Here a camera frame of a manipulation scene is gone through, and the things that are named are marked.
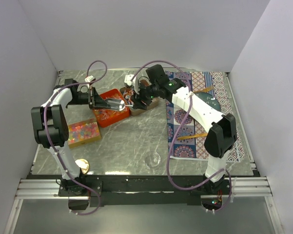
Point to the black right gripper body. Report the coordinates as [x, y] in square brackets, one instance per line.
[146, 94]

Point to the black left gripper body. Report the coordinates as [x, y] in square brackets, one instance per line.
[84, 99]

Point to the orange tin of lollipops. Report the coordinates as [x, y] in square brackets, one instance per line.
[106, 117]

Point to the silver metal scoop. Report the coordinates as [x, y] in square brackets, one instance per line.
[116, 104]

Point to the gold tin of star candies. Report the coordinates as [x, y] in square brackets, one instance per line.
[83, 132]

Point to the clear plastic jar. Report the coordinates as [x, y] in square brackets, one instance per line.
[152, 159]

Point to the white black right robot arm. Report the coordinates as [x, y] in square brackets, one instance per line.
[220, 128]

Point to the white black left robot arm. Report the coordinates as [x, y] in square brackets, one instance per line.
[51, 129]

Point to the beige tin of small lollipops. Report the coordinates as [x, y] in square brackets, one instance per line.
[127, 94]

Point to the teal ceramic plate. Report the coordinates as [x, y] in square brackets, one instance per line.
[212, 102]

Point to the gold jar lid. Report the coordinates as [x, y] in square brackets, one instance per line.
[84, 165]

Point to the patterned blue placemat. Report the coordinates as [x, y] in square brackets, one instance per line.
[193, 149]

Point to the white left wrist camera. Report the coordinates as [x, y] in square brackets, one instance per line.
[89, 79]

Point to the black aluminium mounting rail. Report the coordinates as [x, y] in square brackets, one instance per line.
[137, 190]

